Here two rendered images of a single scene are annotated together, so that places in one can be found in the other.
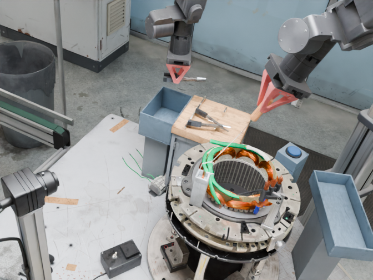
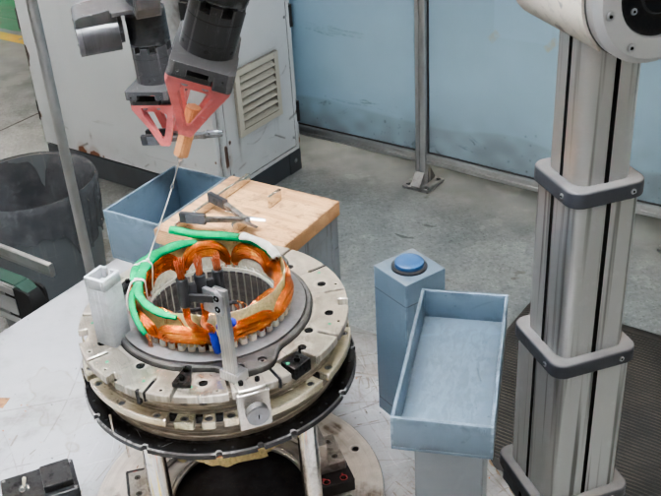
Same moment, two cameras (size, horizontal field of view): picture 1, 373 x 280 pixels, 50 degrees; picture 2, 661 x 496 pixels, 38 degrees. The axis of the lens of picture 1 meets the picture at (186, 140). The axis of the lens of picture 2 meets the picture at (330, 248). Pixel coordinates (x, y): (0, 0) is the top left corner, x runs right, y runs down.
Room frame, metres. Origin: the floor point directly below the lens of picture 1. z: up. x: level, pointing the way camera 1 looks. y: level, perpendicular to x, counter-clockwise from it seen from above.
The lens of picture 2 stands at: (-0.15, -0.58, 1.73)
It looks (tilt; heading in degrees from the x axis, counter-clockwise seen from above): 31 degrees down; 19
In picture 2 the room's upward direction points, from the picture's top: 4 degrees counter-clockwise
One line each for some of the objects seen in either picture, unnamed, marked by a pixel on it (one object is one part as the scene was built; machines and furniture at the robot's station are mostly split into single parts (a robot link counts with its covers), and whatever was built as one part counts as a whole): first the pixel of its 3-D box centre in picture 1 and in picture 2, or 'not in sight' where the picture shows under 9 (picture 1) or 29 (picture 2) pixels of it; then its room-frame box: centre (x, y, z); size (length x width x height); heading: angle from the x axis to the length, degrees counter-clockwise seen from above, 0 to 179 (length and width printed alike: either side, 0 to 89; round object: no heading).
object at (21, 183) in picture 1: (33, 188); not in sight; (0.34, 0.19, 1.37); 0.06 x 0.04 x 0.04; 137
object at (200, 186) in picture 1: (200, 189); (108, 307); (0.62, -0.05, 1.14); 0.03 x 0.03 x 0.09; 79
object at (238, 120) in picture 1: (213, 123); (248, 221); (0.98, -0.07, 1.05); 0.20 x 0.19 x 0.02; 75
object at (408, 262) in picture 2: (294, 150); (408, 262); (0.94, -0.32, 1.04); 0.04 x 0.04 x 0.01
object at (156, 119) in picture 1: (162, 138); (179, 272); (1.02, 0.08, 0.92); 0.17 x 0.11 x 0.28; 165
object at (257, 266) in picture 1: (264, 251); (310, 468); (0.66, -0.26, 0.91); 0.02 x 0.02 x 0.21
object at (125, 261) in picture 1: (121, 257); (41, 493); (0.62, 0.12, 0.81); 0.10 x 0.06 x 0.06; 129
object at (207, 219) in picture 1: (235, 185); (214, 313); (0.70, -0.14, 1.09); 0.32 x 0.32 x 0.01
